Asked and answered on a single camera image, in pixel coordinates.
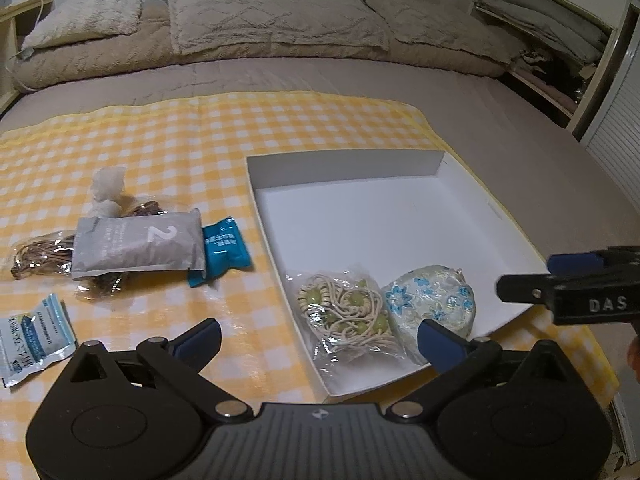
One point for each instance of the small quilted beige pillow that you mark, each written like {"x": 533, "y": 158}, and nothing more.
{"x": 440, "y": 25}

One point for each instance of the yellow checked mat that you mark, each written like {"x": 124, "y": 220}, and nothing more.
{"x": 175, "y": 160}

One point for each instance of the large quilted beige pillow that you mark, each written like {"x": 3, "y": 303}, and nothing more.
{"x": 270, "y": 15}

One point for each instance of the grey bed sheet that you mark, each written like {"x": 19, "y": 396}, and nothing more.
{"x": 500, "y": 110}

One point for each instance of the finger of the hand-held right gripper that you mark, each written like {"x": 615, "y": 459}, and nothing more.
{"x": 525, "y": 290}
{"x": 572, "y": 262}

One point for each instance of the white cardboard box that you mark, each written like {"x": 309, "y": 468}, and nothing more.
{"x": 375, "y": 220}

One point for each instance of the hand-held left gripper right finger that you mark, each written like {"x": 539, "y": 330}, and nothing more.
{"x": 436, "y": 344}

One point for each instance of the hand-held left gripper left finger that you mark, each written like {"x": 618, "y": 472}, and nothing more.
{"x": 201, "y": 342}

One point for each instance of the person's right hand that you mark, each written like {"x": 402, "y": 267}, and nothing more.
{"x": 635, "y": 360}

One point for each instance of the grey packet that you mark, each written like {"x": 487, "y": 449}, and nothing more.
{"x": 130, "y": 245}

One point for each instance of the dark folded clothes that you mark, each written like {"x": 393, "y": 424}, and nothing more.
{"x": 555, "y": 75}

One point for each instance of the pale wooden shelf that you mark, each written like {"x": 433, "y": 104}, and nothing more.
{"x": 12, "y": 35}

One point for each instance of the white louvred door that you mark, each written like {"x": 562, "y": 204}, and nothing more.
{"x": 617, "y": 125}

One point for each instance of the white and blue packet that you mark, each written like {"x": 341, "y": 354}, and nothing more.
{"x": 35, "y": 335}

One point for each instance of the white closet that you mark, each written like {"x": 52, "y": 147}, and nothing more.
{"x": 620, "y": 5}

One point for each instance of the blue floral fabric pouch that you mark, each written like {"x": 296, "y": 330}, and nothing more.
{"x": 437, "y": 297}

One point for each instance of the fluffy beige pillow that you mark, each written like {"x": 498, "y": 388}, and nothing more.
{"x": 80, "y": 15}

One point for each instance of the folded grey bedding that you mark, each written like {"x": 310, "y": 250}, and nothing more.
{"x": 545, "y": 20}

